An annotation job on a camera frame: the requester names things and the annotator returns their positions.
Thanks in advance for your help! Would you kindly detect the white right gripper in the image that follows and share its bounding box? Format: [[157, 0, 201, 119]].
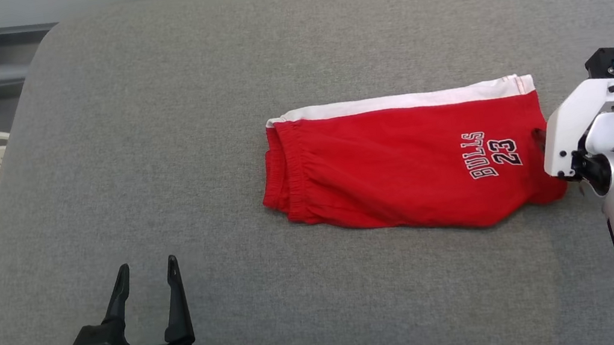
[[524, 75, 614, 187]]

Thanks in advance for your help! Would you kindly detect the red basketball shorts white stripe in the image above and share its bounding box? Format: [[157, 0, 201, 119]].
[[249, 69, 573, 260]]

